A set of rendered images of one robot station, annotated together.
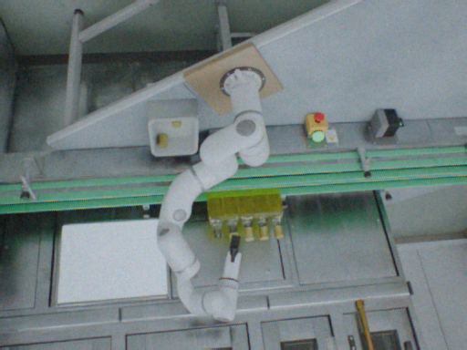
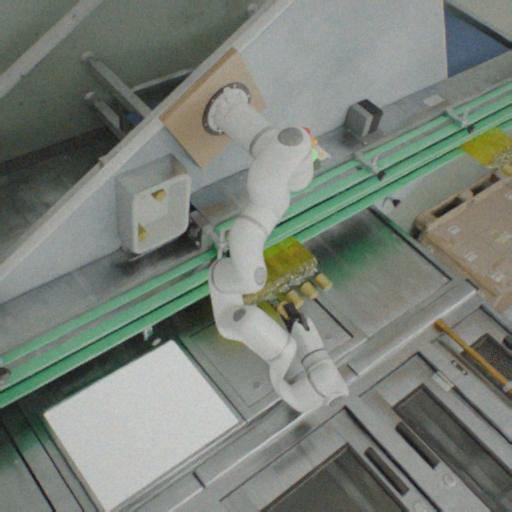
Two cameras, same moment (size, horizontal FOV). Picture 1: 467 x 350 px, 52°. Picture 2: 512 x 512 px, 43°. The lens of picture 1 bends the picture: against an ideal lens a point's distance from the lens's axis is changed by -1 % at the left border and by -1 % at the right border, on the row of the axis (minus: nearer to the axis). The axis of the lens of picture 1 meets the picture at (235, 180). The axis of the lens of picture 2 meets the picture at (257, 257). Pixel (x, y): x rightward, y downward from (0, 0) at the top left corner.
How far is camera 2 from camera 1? 71 cm
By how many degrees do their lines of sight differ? 22
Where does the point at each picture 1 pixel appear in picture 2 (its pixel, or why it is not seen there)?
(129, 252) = (157, 399)
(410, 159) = (406, 146)
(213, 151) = (272, 176)
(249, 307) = not seen: hidden behind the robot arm
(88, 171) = (57, 314)
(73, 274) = (103, 465)
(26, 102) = not seen: outside the picture
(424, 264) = not seen: hidden behind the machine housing
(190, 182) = (253, 231)
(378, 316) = (462, 328)
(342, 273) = (400, 304)
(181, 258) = (277, 335)
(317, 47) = (296, 37)
